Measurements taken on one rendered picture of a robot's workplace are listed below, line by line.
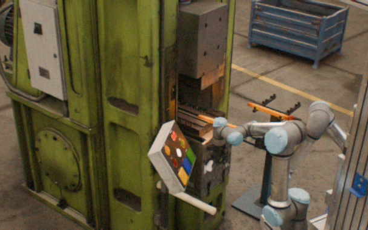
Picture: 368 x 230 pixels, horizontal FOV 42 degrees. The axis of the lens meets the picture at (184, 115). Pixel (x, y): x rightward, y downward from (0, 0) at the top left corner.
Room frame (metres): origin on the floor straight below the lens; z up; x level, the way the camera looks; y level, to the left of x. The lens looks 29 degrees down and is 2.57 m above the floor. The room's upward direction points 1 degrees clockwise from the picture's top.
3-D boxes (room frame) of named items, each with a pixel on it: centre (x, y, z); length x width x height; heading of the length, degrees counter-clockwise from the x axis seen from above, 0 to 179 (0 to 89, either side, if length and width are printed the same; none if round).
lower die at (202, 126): (2.89, 0.01, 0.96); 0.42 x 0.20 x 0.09; 54
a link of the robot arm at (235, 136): (2.21, -0.27, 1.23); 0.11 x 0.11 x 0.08; 37
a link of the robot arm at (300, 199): (1.96, -0.60, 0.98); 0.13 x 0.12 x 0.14; 127
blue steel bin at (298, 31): (6.75, -1.61, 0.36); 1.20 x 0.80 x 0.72; 49
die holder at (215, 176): (2.94, -0.01, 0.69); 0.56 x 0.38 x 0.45; 54
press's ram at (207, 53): (2.92, -0.01, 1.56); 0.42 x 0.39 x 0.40; 54
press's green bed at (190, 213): (2.94, -0.01, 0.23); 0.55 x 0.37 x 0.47; 54
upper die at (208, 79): (2.89, 0.01, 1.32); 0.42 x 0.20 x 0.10; 54
